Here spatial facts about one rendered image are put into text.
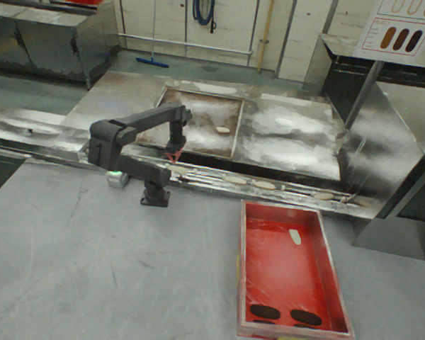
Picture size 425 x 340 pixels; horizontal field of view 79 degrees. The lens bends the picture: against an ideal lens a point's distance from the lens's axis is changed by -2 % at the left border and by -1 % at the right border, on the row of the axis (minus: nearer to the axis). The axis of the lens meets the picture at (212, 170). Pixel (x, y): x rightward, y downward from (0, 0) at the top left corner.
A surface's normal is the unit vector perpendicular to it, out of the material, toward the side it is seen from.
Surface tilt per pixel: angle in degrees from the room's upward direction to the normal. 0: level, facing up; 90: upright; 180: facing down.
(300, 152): 10
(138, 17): 90
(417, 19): 90
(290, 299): 0
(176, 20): 90
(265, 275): 0
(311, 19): 90
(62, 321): 0
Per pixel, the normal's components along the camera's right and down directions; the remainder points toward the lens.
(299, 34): -0.18, 0.65
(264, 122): 0.05, -0.61
